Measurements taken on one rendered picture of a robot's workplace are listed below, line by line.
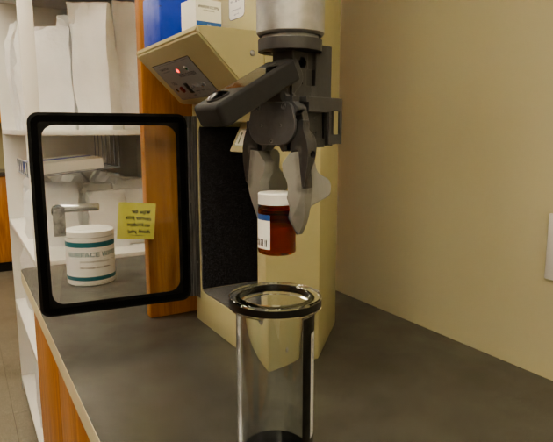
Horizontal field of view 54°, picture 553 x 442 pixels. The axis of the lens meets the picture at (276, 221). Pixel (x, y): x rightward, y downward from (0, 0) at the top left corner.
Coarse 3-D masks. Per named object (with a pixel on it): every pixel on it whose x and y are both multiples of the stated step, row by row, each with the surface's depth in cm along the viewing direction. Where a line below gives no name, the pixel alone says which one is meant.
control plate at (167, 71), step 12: (180, 60) 94; (156, 72) 107; (168, 72) 103; (180, 72) 99; (192, 72) 95; (168, 84) 109; (180, 84) 104; (180, 96) 110; (192, 96) 105; (204, 96) 101
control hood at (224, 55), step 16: (192, 32) 83; (208, 32) 82; (224, 32) 83; (240, 32) 84; (144, 48) 104; (160, 48) 96; (176, 48) 91; (192, 48) 87; (208, 48) 83; (224, 48) 83; (240, 48) 85; (256, 48) 86; (144, 64) 109; (208, 64) 88; (224, 64) 84; (240, 64) 85; (256, 64) 86; (160, 80) 110; (224, 80) 89; (176, 96) 112
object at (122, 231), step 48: (48, 144) 104; (96, 144) 107; (144, 144) 111; (48, 192) 105; (96, 192) 108; (144, 192) 112; (48, 240) 106; (96, 240) 110; (144, 240) 114; (96, 288) 111; (144, 288) 115
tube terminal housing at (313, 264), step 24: (216, 0) 101; (336, 0) 104; (240, 24) 93; (336, 24) 105; (336, 48) 106; (336, 72) 108; (336, 96) 109; (240, 120) 96; (336, 120) 110; (336, 144) 111; (336, 168) 113; (336, 192) 114; (312, 216) 96; (336, 216) 115; (312, 240) 97; (264, 264) 93; (288, 264) 95; (312, 264) 97; (216, 312) 113
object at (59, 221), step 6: (54, 210) 104; (60, 210) 104; (54, 216) 104; (60, 216) 104; (54, 222) 105; (60, 222) 105; (54, 228) 105; (60, 228) 105; (54, 234) 105; (60, 234) 105
